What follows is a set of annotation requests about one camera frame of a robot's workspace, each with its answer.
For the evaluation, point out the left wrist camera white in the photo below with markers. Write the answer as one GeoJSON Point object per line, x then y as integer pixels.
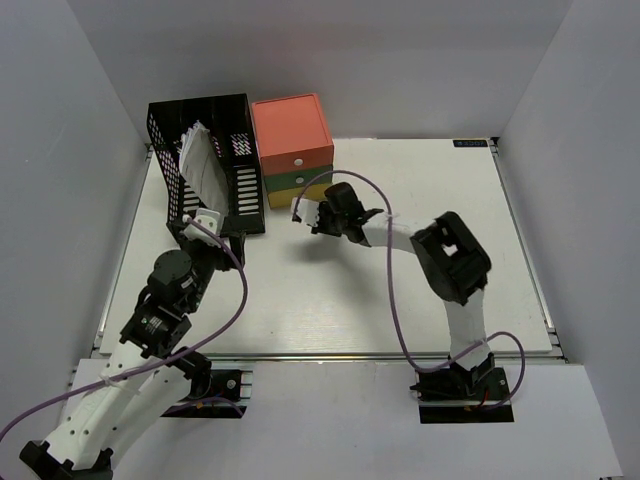
{"type": "Point", "coordinates": [205, 225]}

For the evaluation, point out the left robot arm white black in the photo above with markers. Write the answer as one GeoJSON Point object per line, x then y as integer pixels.
{"type": "Point", "coordinates": [150, 372]}

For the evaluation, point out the green drawer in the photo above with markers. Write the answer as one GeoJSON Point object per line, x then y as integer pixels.
{"type": "Point", "coordinates": [298, 178]}

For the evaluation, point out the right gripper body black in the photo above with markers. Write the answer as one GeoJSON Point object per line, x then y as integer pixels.
{"type": "Point", "coordinates": [329, 222]}

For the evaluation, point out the yellow bottom drawer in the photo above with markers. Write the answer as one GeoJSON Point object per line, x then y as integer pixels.
{"type": "Point", "coordinates": [284, 198]}

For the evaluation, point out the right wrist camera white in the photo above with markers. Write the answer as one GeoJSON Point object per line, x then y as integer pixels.
{"type": "Point", "coordinates": [305, 211]}

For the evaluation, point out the coral top drawer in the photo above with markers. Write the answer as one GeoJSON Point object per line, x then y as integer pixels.
{"type": "Point", "coordinates": [297, 160]}

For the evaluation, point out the coral drawer cabinet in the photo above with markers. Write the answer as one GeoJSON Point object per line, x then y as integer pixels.
{"type": "Point", "coordinates": [290, 124]}

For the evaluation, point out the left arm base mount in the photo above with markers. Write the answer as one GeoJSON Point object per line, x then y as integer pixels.
{"type": "Point", "coordinates": [216, 391]}

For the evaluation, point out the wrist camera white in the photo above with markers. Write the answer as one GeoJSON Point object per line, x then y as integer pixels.
{"type": "Point", "coordinates": [205, 225]}
{"type": "Point", "coordinates": [305, 211]}

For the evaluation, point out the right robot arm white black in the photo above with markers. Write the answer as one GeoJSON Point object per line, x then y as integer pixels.
{"type": "Point", "coordinates": [455, 265]}

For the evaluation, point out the black mesh file organizer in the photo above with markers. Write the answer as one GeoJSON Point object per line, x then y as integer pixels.
{"type": "Point", "coordinates": [228, 119]}

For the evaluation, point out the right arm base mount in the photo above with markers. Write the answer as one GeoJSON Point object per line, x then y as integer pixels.
{"type": "Point", "coordinates": [443, 398]}

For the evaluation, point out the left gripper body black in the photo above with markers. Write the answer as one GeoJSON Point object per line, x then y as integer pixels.
{"type": "Point", "coordinates": [204, 254]}

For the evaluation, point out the white paper stack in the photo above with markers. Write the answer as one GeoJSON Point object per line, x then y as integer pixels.
{"type": "Point", "coordinates": [201, 169]}

